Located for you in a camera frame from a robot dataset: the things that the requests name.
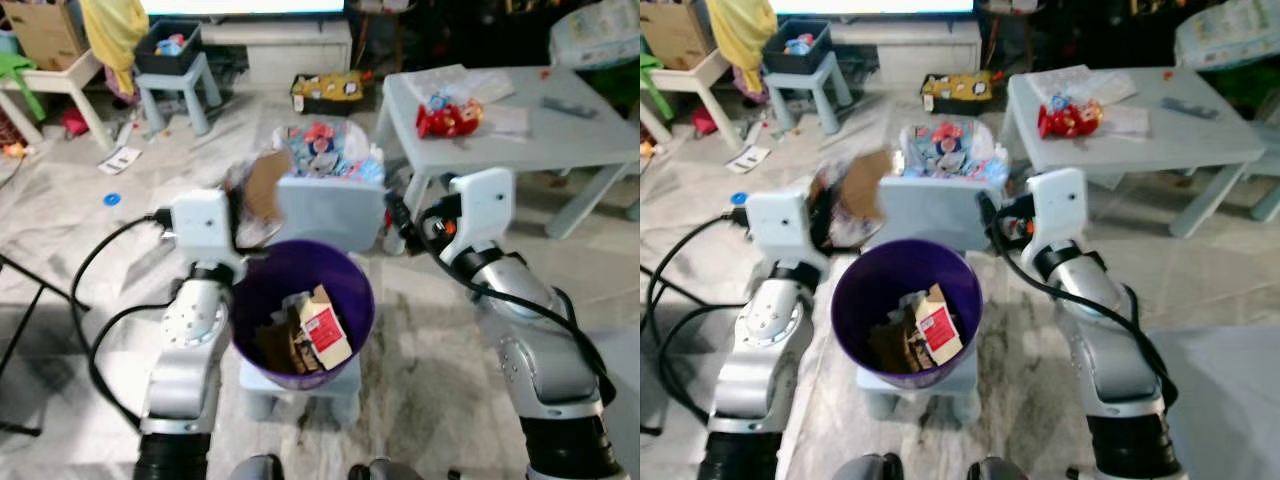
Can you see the brown cardboard box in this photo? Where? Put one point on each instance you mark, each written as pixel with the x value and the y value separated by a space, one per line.
pixel 45 32
pixel 675 32

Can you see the black metal stand legs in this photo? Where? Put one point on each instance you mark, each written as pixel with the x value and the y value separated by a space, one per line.
pixel 45 288
pixel 668 290

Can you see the white tv cabinet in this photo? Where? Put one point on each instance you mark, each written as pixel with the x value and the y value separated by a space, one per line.
pixel 290 55
pixel 920 55

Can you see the grey flat furniture top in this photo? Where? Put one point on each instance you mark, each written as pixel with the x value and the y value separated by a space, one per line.
pixel 622 400
pixel 1225 400

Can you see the red toy figure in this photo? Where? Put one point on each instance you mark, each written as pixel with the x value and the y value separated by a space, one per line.
pixel 1068 120
pixel 445 118

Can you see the carton with red label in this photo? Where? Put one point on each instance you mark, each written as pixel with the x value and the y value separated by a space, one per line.
pixel 325 328
pixel 937 325

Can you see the white paper sheet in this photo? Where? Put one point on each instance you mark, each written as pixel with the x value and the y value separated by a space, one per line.
pixel 508 121
pixel 1128 121

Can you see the pale grey table leg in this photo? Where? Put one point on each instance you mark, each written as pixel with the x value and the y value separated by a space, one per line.
pixel 1266 190

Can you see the pale printed box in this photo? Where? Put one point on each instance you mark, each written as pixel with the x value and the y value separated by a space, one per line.
pixel 1230 35
pixel 600 35

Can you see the pale blue stool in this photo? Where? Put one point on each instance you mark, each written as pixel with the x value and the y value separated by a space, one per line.
pixel 815 85
pixel 185 85

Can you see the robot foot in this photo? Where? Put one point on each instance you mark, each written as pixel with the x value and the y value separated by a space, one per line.
pixel 866 470
pixel 998 471
pixel 258 470
pixel 385 471

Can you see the white printed leaflet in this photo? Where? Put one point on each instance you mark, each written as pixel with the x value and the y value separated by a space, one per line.
pixel 747 160
pixel 120 160

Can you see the white side table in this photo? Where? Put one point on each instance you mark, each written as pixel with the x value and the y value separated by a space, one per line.
pixel 60 82
pixel 700 75

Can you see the yellow hanging cloth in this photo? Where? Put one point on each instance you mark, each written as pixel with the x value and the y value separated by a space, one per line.
pixel 112 35
pixel 740 35

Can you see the grey storage box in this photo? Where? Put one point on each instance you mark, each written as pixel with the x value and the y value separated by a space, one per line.
pixel 930 212
pixel 330 212

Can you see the purple rubbish bin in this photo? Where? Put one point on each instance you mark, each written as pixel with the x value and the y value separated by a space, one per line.
pixel 262 285
pixel 862 285

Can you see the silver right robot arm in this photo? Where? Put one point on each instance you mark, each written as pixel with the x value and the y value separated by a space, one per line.
pixel 1115 365
pixel 545 360

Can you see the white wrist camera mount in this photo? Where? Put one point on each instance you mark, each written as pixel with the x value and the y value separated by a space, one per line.
pixel 485 210
pixel 1060 210
pixel 200 228
pixel 782 228

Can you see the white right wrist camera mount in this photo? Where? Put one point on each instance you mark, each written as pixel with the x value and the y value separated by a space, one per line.
pixel 485 210
pixel 1060 210

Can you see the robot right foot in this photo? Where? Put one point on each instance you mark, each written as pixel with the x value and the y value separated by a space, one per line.
pixel 385 471
pixel 998 471

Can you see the green plastic chair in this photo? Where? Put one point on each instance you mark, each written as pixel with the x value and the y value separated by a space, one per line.
pixel 650 72
pixel 15 70

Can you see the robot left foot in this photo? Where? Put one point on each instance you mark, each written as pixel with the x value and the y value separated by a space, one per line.
pixel 866 470
pixel 258 470

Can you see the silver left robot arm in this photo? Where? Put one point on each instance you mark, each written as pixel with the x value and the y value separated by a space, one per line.
pixel 190 340
pixel 760 345

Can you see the brown crumpled trash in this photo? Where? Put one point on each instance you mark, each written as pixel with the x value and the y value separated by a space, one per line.
pixel 890 345
pixel 280 345

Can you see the colourful toy pack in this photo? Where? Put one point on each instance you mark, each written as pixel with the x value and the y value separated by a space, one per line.
pixel 320 148
pixel 945 145

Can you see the small grey stool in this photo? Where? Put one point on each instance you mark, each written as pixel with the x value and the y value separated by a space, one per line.
pixel 950 395
pixel 330 395

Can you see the pink floor item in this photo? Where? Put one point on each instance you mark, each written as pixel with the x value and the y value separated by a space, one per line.
pixel 703 122
pixel 76 122

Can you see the black storage basket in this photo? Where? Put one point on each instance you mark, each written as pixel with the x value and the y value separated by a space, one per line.
pixel 780 62
pixel 150 62

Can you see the dark remote control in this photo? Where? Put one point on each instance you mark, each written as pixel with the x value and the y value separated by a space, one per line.
pixel 570 107
pixel 1190 108

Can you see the yellow toy vehicle box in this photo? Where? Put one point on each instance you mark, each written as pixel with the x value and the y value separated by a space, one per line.
pixel 958 92
pixel 330 92

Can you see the bright tv screen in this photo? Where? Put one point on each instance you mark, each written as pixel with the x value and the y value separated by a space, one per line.
pixel 870 6
pixel 240 6

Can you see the grey low table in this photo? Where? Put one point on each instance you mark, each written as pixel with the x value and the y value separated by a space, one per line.
pixel 1190 145
pixel 570 140

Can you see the brown cardboard piece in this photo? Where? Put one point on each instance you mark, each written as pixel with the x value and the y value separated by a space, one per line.
pixel 268 185
pixel 864 188

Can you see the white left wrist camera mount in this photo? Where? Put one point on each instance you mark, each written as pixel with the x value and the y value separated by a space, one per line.
pixel 782 228
pixel 200 228

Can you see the white paper booklet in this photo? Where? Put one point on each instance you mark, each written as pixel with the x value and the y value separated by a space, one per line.
pixel 1095 84
pixel 470 84

